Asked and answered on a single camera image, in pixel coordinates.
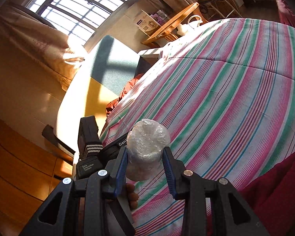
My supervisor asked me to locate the person's hand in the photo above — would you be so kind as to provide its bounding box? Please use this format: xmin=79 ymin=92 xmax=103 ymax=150
xmin=120 ymin=183 xmax=139 ymax=211

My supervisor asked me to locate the rust red cloth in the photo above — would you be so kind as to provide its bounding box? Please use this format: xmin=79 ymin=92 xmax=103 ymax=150
xmin=105 ymin=74 xmax=144 ymax=117

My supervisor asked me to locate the wooden wardrobe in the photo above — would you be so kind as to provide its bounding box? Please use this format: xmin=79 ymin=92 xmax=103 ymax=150
xmin=0 ymin=119 xmax=73 ymax=235

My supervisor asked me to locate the beige curtain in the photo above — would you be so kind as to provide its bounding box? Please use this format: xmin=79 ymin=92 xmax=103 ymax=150
xmin=0 ymin=3 xmax=87 ymax=91

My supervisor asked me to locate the white product box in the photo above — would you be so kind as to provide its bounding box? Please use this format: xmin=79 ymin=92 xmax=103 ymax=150
xmin=133 ymin=10 xmax=161 ymax=36

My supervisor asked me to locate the window with bars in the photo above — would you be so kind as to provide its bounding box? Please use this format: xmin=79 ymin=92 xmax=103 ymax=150
xmin=27 ymin=0 xmax=135 ymax=46

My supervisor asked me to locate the white power strip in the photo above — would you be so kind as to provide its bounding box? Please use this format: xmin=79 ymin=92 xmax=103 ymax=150
xmin=176 ymin=15 xmax=203 ymax=36

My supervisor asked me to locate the wooden side table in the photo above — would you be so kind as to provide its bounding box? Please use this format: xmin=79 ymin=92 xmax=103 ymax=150
xmin=141 ymin=2 xmax=208 ymax=49

